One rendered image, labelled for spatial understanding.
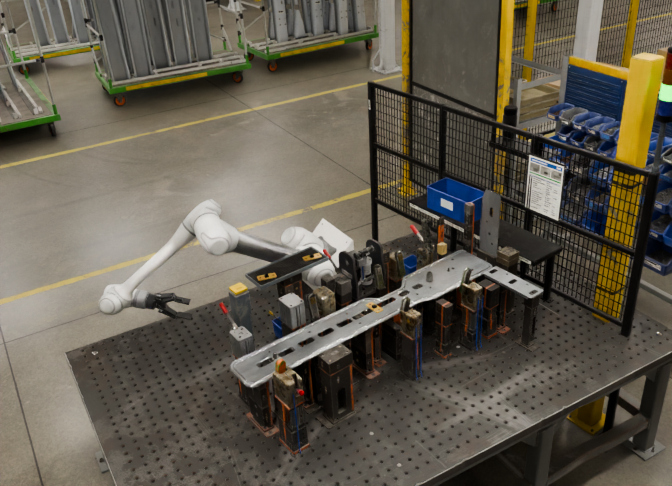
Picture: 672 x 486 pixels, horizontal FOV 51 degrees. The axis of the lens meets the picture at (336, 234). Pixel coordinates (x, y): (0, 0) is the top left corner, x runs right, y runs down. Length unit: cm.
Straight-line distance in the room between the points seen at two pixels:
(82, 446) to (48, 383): 66
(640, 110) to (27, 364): 388
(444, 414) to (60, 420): 235
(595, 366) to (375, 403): 102
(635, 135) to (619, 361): 102
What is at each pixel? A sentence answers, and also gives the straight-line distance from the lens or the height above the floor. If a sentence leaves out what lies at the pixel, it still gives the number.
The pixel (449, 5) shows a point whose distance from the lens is 549.
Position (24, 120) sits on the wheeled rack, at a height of 28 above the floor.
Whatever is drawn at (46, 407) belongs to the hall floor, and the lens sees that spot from 464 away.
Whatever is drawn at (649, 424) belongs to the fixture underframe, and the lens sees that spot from 400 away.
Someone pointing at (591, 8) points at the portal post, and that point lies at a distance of 723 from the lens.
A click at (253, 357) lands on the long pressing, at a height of 100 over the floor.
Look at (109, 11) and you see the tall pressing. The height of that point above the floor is 115.
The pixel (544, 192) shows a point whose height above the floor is 128.
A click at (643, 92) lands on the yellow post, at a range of 323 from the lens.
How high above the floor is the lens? 284
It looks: 29 degrees down
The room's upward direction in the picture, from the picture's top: 3 degrees counter-clockwise
